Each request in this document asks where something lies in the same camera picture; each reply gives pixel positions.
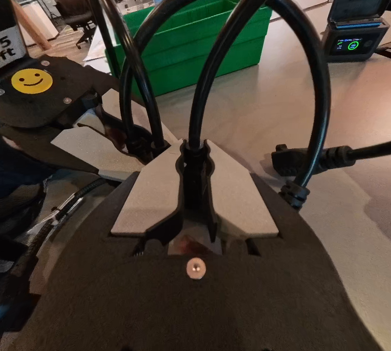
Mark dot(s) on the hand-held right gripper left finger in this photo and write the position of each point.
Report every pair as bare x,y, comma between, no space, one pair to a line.
152,198

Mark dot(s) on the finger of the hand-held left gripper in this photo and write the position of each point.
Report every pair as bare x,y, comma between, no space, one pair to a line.
88,152
114,99

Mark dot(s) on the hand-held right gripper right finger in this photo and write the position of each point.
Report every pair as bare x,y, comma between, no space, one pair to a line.
241,201

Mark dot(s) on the dark office chair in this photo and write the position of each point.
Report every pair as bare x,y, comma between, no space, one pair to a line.
70,3

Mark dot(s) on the green plastic bin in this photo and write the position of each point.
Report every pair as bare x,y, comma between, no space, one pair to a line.
198,52

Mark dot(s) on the dark charging case with screen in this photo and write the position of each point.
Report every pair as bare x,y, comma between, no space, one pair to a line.
354,42

